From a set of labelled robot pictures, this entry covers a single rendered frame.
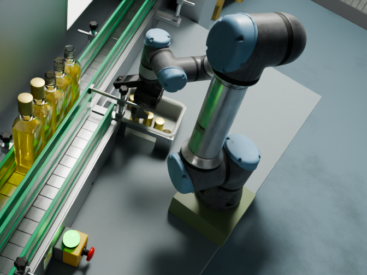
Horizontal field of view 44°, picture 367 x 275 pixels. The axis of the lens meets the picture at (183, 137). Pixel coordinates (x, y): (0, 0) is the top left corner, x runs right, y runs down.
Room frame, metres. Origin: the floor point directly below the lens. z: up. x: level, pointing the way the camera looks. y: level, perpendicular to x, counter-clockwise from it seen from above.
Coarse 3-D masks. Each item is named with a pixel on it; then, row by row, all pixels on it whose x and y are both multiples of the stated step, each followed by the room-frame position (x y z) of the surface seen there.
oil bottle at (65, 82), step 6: (66, 72) 0.88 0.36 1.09; (60, 78) 0.84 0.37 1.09; (66, 78) 0.85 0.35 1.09; (60, 84) 0.83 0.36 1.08; (66, 84) 0.84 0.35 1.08; (66, 90) 0.84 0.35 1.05; (66, 96) 0.84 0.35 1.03; (66, 102) 0.85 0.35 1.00; (66, 108) 0.85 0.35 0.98; (66, 114) 0.85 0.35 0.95
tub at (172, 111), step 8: (128, 96) 1.13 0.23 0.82; (160, 104) 1.15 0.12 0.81; (168, 104) 1.15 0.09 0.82; (176, 104) 1.15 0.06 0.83; (128, 112) 1.10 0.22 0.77; (152, 112) 1.14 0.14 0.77; (160, 112) 1.15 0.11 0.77; (168, 112) 1.15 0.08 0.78; (176, 112) 1.15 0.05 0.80; (184, 112) 1.12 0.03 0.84; (128, 120) 1.00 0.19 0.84; (168, 120) 1.13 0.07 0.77; (176, 120) 1.14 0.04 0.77; (144, 128) 0.99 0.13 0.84; (152, 128) 1.00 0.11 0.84; (168, 128) 1.09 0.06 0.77; (176, 128) 1.04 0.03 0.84; (168, 136) 0.99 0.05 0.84
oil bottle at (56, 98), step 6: (60, 90) 0.81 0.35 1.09; (48, 96) 0.77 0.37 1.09; (54, 96) 0.78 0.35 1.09; (60, 96) 0.80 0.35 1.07; (54, 102) 0.77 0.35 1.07; (60, 102) 0.80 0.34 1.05; (54, 108) 0.77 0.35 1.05; (60, 108) 0.80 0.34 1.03; (54, 114) 0.77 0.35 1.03; (60, 114) 0.80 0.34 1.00; (54, 120) 0.77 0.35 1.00; (60, 120) 0.80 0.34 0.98; (54, 126) 0.77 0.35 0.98; (54, 132) 0.77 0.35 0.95
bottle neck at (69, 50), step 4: (64, 48) 0.91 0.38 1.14; (68, 48) 0.92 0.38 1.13; (72, 48) 0.92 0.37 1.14; (64, 52) 0.90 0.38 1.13; (68, 52) 0.90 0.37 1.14; (72, 52) 0.91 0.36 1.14; (64, 56) 0.90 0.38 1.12; (68, 56) 0.90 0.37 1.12; (72, 56) 0.91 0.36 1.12; (64, 60) 0.90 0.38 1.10; (68, 60) 0.90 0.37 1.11; (72, 60) 0.91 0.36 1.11; (68, 64) 0.90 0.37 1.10
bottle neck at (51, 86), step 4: (48, 72) 0.80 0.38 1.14; (52, 72) 0.81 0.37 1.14; (44, 76) 0.79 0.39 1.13; (48, 76) 0.80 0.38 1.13; (52, 76) 0.81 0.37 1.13; (44, 80) 0.79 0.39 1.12; (48, 80) 0.78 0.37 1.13; (52, 80) 0.79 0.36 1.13; (48, 84) 0.78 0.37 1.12; (52, 84) 0.79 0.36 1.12; (48, 88) 0.78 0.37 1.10; (52, 88) 0.79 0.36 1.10
